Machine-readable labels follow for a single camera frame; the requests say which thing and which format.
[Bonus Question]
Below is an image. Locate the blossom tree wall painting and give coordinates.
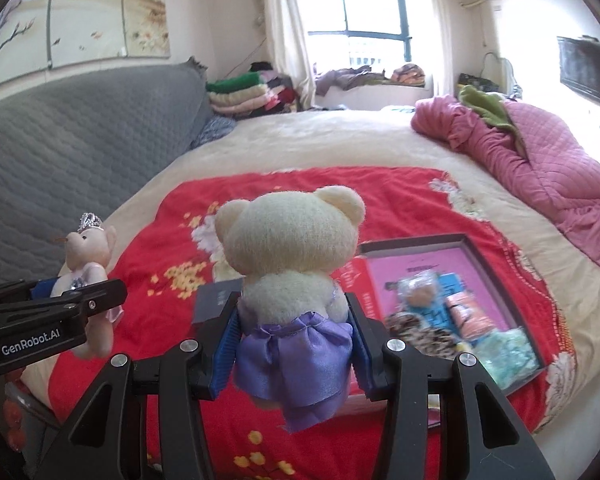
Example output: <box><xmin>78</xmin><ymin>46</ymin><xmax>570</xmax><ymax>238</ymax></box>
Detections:
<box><xmin>0</xmin><ymin>0</ymin><xmax>172</xmax><ymax>92</ymax></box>

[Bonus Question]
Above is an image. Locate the window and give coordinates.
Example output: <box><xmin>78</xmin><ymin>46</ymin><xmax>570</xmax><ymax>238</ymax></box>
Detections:
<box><xmin>294</xmin><ymin>0</ymin><xmax>412</xmax><ymax>63</ymax></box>

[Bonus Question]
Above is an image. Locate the colourful folded cloth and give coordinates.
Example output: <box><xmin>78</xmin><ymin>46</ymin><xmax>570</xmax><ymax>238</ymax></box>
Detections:
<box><xmin>391</xmin><ymin>64</ymin><xmax>426</xmax><ymax>85</ymax></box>

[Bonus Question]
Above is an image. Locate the leopard print cloth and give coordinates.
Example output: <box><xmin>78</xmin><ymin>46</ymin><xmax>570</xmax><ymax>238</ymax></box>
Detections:
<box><xmin>384</xmin><ymin>310</ymin><xmax>461</xmax><ymax>358</ymax></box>

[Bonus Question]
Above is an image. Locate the white curtain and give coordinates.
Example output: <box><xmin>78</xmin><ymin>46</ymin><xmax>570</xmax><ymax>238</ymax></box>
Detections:
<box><xmin>260</xmin><ymin>0</ymin><xmax>317</xmax><ymax>108</ymax></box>
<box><xmin>420</xmin><ymin>0</ymin><xmax>456</xmax><ymax>98</ymax></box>

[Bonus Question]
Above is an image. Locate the white window bench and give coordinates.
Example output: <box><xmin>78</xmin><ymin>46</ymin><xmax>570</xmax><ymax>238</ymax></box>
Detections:
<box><xmin>314</xmin><ymin>82</ymin><xmax>433</xmax><ymax>111</ymax></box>

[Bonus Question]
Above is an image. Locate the black wall television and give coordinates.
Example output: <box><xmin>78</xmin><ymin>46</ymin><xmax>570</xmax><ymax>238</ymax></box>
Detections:
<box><xmin>556</xmin><ymin>36</ymin><xmax>600</xmax><ymax>110</ymax></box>

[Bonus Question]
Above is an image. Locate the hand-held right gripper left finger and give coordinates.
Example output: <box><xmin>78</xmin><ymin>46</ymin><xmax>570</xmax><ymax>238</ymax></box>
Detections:
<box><xmin>55</xmin><ymin>292</ymin><xmax>243</xmax><ymax>480</ymax></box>

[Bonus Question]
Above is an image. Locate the red floral blanket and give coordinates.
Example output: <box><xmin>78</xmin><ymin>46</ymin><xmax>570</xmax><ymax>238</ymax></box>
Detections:
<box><xmin>47</xmin><ymin>166</ymin><xmax>571</xmax><ymax>480</ymax></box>

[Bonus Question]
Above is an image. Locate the pink quilt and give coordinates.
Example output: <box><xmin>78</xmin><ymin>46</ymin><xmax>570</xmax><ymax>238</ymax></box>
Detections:
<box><xmin>411</xmin><ymin>95</ymin><xmax>600</xmax><ymax>286</ymax></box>

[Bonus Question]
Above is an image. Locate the stack of folded clothes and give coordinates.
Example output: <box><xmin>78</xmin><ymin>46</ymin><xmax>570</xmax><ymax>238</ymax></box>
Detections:
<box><xmin>206</xmin><ymin>62</ymin><xmax>301</xmax><ymax>120</ymax></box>

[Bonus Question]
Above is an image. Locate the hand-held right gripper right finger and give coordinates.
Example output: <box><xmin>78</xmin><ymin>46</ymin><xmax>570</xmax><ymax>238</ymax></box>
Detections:
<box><xmin>344</xmin><ymin>292</ymin><xmax>556</xmax><ymax>480</ymax></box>

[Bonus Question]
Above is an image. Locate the grey quilted headboard cover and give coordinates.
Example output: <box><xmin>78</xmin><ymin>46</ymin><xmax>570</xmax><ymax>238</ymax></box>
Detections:
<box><xmin>0</xmin><ymin>57</ymin><xmax>216</xmax><ymax>291</ymax></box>

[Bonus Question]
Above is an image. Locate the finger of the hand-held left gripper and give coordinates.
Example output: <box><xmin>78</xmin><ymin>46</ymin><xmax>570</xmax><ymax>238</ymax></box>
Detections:
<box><xmin>0</xmin><ymin>279</ymin><xmax>58</xmax><ymax>307</ymax></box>
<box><xmin>0</xmin><ymin>279</ymin><xmax>128</xmax><ymax>333</ymax></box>

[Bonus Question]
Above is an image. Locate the blue patterned cloth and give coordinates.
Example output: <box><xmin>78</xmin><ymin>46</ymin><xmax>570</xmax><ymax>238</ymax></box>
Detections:
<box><xmin>190</xmin><ymin>115</ymin><xmax>238</xmax><ymax>150</ymax></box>

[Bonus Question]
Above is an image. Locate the green cloth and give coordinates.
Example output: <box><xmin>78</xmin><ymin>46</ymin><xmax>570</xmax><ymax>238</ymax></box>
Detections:
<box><xmin>457</xmin><ymin>85</ymin><xmax>526</xmax><ymax>153</ymax></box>

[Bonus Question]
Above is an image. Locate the grey box tray pink inside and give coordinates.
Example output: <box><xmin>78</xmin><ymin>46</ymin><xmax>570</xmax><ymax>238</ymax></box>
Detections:
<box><xmin>357</xmin><ymin>232</ymin><xmax>548</xmax><ymax>396</ymax></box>

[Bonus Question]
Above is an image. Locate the teal tissue pack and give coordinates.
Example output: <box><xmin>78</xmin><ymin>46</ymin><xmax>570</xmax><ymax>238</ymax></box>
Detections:
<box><xmin>480</xmin><ymin>327</ymin><xmax>531</xmax><ymax>361</ymax></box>
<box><xmin>472</xmin><ymin>355</ymin><xmax>538</xmax><ymax>391</ymax></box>

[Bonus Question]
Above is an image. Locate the peach pink soft pack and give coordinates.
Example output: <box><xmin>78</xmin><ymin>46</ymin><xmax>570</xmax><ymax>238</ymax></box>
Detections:
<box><xmin>445</xmin><ymin>292</ymin><xmax>496</xmax><ymax>341</ymax></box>

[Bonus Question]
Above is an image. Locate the dark patterned bag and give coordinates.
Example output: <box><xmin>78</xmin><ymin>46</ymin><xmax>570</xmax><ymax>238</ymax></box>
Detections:
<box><xmin>457</xmin><ymin>72</ymin><xmax>503</xmax><ymax>93</ymax></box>

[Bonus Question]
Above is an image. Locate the grey purple clothes pile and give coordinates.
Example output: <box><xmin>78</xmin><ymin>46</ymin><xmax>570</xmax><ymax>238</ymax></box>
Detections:
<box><xmin>315</xmin><ymin>66</ymin><xmax>386</xmax><ymax>93</ymax></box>

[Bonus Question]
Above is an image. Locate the clear bag with beige item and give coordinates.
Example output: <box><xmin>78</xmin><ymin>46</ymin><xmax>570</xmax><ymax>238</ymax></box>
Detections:
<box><xmin>397</xmin><ymin>270</ymin><xmax>443</xmax><ymax>311</ymax></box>

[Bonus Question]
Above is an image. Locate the white metal rack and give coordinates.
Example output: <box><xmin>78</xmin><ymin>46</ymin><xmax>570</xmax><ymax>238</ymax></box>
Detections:
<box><xmin>481</xmin><ymin>51</ymin><xmax>518</xmax><ymax>98</ymax></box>

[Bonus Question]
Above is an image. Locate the cream teddy bear purple dress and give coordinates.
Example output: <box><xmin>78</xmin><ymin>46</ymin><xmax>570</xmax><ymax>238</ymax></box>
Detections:
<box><xmin>214</xmin><ymin>185</ymin><xmax>367</xmax><ymax>433</ymax></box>

